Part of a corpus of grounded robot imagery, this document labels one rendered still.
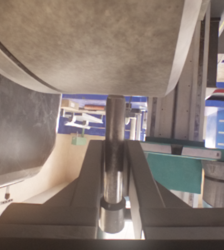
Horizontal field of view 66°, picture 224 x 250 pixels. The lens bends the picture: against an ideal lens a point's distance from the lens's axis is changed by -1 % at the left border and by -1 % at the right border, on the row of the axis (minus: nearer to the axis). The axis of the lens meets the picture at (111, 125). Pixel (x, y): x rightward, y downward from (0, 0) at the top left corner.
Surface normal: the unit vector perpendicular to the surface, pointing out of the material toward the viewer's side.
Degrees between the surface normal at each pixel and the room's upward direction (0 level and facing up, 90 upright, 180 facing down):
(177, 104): 90
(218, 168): 70
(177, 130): 90
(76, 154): 90
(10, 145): 90
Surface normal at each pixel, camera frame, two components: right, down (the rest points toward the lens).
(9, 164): 0.97, 0.08
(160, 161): -0.23, -0.09
